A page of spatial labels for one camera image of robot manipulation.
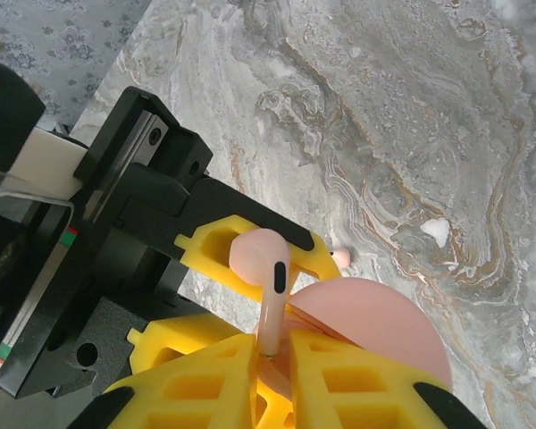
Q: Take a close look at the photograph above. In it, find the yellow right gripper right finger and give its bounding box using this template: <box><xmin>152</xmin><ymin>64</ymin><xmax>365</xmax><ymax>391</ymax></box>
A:
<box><xmin>289</xmin><ymin>329</ymin><xmax>488</xmax><ymax>429</ymax></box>

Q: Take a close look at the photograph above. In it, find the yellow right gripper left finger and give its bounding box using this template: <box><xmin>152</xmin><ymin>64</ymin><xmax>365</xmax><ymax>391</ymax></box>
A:
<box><xmin>69</xmin><ymin>333</ymin><xmax>256</xmax><ymax>429</ymax></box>

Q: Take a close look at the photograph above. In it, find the pink wireless earbud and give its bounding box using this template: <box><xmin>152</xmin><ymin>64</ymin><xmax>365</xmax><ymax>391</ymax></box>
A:
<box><xmin>329</xmin><ymin>248</ymin><xmax>353</xmax><ymax>268</ymax></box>
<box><xmin>228</xmin><ymin>227</ymin><xmax>293</xmax><ymax>358</ymax></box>

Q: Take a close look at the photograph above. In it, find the pink earbud charging case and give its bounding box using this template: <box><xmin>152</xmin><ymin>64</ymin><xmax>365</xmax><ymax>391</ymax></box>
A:
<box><xmin>251</xmin><ymin>275</ymin><xmax>455</xmax><ymax>406</ymax></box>

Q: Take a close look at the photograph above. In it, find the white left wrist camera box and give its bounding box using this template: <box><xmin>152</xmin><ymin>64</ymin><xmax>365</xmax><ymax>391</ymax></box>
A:
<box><xmin>6</xmin><ymin>126</ymin><xmax>89</xmax><ymax>200</ymax></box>

